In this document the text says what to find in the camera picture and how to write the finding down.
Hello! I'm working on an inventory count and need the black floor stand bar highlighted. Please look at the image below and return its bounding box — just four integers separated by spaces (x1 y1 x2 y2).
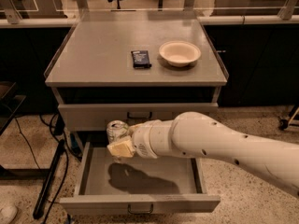
33 140 64 219

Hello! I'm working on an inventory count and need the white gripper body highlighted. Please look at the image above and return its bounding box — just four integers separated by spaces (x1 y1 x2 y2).
132 119 159 159

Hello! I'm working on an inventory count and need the grey drawer cabinet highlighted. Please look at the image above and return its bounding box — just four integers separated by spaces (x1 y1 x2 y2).
43 10 230 217

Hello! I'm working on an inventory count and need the black caster wheel frame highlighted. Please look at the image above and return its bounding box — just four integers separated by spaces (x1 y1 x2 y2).
278 105 299 130

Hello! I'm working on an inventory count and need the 7up soda can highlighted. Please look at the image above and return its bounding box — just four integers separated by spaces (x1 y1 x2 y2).
107 120 129 144

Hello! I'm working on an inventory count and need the black side table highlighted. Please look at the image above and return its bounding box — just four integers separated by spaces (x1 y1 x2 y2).
0 81 48 180

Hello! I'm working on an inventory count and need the closed upper grey drawer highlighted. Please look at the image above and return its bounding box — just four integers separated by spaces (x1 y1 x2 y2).
58 103 218 132

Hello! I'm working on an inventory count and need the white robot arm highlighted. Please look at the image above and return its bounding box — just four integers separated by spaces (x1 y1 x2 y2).
107 112 299 197

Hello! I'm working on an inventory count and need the black floor cable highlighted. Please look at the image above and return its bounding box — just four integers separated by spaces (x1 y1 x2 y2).
12 112 70 224

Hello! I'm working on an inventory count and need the white shoe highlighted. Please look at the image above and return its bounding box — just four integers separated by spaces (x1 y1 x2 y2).
0 205 18 224

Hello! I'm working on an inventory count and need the open middle grey drawer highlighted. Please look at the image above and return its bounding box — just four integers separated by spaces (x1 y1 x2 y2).
60 142 221 216

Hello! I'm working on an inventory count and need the dark blue snack bar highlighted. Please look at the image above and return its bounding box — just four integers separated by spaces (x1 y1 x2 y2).
131 50 151 69

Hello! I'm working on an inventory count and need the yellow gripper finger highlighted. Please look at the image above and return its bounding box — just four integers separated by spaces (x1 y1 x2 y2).
107 136 135 158
128 123 142 133

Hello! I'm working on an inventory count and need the white paper bowl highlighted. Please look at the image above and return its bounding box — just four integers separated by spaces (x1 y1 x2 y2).
159 41 202 67

